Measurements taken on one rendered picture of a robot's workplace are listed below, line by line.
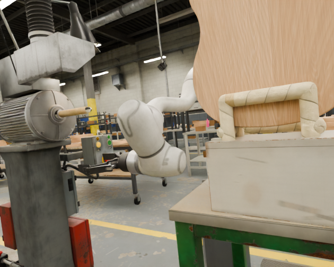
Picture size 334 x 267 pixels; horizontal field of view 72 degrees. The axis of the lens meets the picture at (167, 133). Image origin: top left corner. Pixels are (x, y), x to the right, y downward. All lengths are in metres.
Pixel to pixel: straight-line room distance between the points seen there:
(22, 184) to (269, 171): 1.17
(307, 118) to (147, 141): 0.40
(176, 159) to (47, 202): 0.87
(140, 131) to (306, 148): 0.40
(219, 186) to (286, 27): 0.38
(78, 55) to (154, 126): 0.48
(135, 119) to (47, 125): 0.65
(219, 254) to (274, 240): 1.09
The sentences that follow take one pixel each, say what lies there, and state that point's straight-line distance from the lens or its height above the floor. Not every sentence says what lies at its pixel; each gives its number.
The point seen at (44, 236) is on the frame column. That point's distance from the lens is 1.45.
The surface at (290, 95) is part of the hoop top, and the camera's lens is 0.53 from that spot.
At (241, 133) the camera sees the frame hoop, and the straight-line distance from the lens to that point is 0.63.
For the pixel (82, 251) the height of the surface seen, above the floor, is 0.44.
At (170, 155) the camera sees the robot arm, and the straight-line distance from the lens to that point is 0.72.
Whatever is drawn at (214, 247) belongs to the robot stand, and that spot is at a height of 0.33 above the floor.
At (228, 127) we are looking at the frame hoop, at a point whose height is 1.13.
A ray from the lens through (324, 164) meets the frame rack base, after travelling 0.52.
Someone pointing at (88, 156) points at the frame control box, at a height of 1.01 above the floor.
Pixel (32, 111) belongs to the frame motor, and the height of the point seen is 1.27.
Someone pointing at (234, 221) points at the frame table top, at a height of 0.92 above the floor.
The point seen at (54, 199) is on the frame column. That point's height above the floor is 0.80.
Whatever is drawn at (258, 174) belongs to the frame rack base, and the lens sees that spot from 0.54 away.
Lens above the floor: 1.16
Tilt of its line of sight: 3 degrees down
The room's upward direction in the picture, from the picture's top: 6 degrees counter-clockwise
